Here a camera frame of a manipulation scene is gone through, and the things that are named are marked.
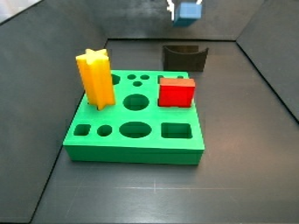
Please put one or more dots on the green foam shape board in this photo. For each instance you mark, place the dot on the green foam shape board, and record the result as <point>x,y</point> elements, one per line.
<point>136,131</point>

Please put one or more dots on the red rectangular block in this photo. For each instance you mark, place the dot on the red rectangular block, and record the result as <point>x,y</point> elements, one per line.
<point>175,92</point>

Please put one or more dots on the black curved fixture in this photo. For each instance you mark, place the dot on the black curved fixture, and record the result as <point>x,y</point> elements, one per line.
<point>184,58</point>

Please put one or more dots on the yellow star prism block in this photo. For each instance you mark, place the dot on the yellow star prism block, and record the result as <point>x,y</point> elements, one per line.
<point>96,77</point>

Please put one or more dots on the blue rectangular block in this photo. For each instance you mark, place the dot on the blue rectangular block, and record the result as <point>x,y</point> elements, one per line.
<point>187,14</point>

